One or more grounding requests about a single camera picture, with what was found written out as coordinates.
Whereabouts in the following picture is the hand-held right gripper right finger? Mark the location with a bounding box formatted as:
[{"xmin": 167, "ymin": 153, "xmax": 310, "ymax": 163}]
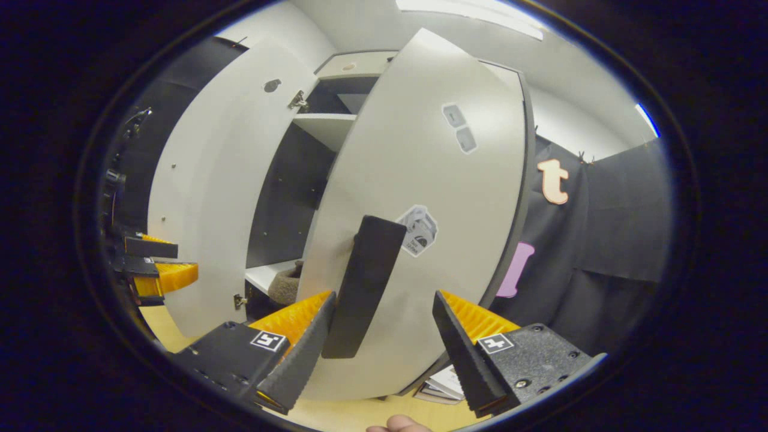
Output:
[{"xmin": 431, "ymin": 291, "xmax": 607, "ymax": 419}]

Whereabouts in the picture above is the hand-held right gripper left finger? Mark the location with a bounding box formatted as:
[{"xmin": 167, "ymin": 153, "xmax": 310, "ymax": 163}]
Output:
[{"xmin": 174, "ymin": 291, "xmax": 338, "ymax": 416}]

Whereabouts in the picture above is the brown fuzzy shoe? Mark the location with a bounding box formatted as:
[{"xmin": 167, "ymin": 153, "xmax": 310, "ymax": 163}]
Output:
[{"xmin": 268, "ymin": 259, "xmax": 304, "ymax": 305}]

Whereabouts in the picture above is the grey shoe cabinet door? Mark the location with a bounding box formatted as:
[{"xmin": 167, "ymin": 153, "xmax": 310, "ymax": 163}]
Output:
[
  {"xmin": 147, "ymin": 39, "xmax": 319, "ymax": 340},
  {"xmin": 297, "ymin": 27, "xmax": 536, "ymax": 401}
]

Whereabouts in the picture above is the white cover book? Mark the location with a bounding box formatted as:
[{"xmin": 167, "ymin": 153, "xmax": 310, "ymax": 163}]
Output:
[{"xmin": 423, "ymin": 365, "xmax": 466, "ymax": 401}]

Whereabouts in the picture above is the grey cover book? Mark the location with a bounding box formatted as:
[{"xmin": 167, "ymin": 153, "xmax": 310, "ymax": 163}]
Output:
[{"xmin": 414, "ymin": 384, "xmax": 460, "ymax": 406}]

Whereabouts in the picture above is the ceiling light panel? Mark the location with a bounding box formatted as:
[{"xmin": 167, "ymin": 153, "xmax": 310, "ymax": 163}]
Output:
[
  {"xmin": 395, "ymin": 0, "xmax": 544, "ymax": 41},
  {"xmin": 635, "ymin": 103, "xmax": 661, "ymax": 139}
]

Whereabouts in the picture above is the black door handle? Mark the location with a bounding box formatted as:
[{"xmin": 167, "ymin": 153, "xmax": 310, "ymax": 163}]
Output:
[{"xmin": 321, "ymin": 215, "xmax": 409, "ymax": 359}]

